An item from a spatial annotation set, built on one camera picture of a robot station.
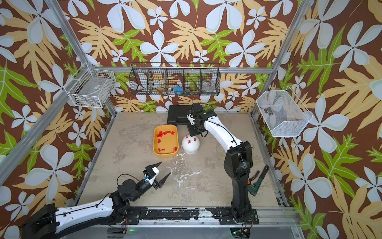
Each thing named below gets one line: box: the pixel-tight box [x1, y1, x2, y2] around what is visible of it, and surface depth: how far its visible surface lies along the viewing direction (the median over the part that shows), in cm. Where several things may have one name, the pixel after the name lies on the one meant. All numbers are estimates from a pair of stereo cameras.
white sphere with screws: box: [182, 134, 200, 155], surface depth 93 cm
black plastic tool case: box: [167, 105, 193, 126], surface depth 116 cm
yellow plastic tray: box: [153, 124, 180, 159], surface depth 104 cm
